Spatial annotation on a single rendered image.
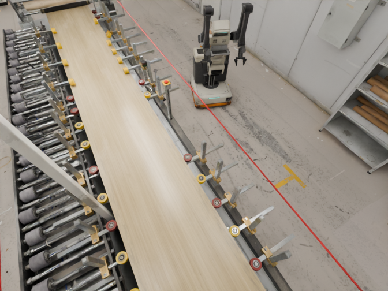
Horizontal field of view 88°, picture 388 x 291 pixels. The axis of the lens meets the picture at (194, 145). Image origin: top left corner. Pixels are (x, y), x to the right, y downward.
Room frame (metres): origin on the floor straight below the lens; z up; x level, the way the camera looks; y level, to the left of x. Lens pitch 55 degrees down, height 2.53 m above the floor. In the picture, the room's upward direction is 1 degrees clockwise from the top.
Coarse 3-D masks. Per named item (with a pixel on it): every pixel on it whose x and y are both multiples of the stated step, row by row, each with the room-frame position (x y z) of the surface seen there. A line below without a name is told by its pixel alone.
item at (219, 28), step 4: (216, 20) 2.61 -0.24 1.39; (220, 20) 2.61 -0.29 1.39; (224, 20) 2.62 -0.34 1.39; (228, 20) 2.62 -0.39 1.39; (212, 24) 2.59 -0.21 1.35; (216, 24) 2.57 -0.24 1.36; (220, 24) 2.57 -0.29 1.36; (224, 24) 2.58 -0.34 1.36; (228, 24) 2.59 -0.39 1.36; (212, 28) 2.58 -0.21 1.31; (216, 28) 2.53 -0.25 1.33; (220, 28) 2.54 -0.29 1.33; (224, 28) 2.55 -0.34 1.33; (228, 28) 2.55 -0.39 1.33; (212, 32) 2.57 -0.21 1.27; (216, 32) 2.51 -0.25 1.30; (220, 32) 2.52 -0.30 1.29; (224, 32) 2.54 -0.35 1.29; (228, 32) 2.55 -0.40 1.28
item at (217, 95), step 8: (192, 80) 2.93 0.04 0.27; (192, 88) 2.81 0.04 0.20; (200, 88) 2.71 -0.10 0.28; (208, 88) 2.71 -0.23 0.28; (216, 88) 2.72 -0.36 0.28; (224, 88) 2.72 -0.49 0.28; (200, 96) 2.52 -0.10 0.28; (208, 96) 2.53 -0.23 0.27; (216, 96) 2.54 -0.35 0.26; (224, 96) 2.55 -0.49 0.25; (200, 104) 2.49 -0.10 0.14; (208, 104) 2.51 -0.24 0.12; (216, 104) 2.53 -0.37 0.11; (224, 104) 2.55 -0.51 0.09
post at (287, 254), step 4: (280, 252) 0.19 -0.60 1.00; (284, 252) 0.17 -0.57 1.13; (288, 252) 0.17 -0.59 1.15; (272, 256) 0.17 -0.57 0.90; (276, 256) 0.16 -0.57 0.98; (280, 256) 0.16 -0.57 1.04; (284, 256) 0.15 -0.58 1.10; (288, 256) 0.15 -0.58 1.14; (272, 260) 0.15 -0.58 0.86; (276, 260) 0.14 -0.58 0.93
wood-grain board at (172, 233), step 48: (96, 48) 2.80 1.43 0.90; (96, 96) 1.80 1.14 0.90; (144, 96) 1.81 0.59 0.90; (96, 144) 1.12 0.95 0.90; (144, 144) 1.13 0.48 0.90; (144, 192) 0.63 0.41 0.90; (192, 192) 0.64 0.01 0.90; (144, 240) 0.27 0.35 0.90; (192, 240) 0.27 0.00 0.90; (144, 288) -0.02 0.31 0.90; (192, 288) -0.02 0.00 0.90; (240, 288) -0.02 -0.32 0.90
